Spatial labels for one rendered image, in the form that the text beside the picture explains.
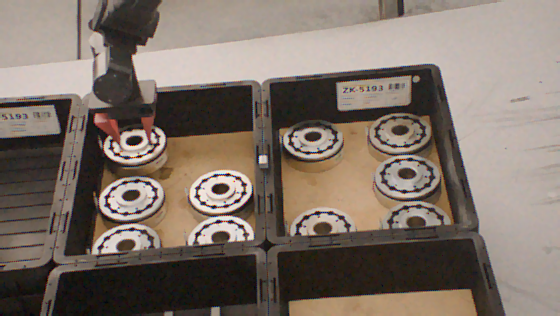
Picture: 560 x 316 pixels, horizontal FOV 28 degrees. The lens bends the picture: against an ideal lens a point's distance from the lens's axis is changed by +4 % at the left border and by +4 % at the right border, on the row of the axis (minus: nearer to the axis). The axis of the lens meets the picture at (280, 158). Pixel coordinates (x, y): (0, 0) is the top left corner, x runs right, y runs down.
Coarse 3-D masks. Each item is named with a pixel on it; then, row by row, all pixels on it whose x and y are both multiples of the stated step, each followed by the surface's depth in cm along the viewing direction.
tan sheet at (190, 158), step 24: (168, 144) 187; (192, 144) 186; (216, 144) 186; (240, 144) 185; (168, 168) 182; (192, 168) 181; (216, 168) 181; (240, 168) 180; (168, 192) 177; (168, 216) 173; (192, 216) 173; (96, 240) 170; (168, 240) 169
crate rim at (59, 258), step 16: (240, 80) 182; (256, 96) 179; (80, 112) 179; (256, 112) 178; (80, 128) 176; (256, 128) 172; (80, 144) 173; (256, 144) 169; (80, 160) 170; (256, 160) 166; (256, 176) 163; (256, 192) 161; (64, 208) 162; (256, 208) 158; (64, 224) 159; (256, 224) 156; (64, 240) 156; (256, 240) 153; (64, 256) 154; (80, 256) 154; (96, 256) 154; (112, 256) 153; (128, 256) 153; (144, 256) 153
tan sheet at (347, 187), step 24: (360, 144) 183; (432, 144) 181; (288, 168) 179; (336, 168) 178; (360, 168) 178; (288, 192) 175; (312, 192) 175; (336, 192) 174; (360, 192) 174; (288, 216) 171; (360, 216) 169
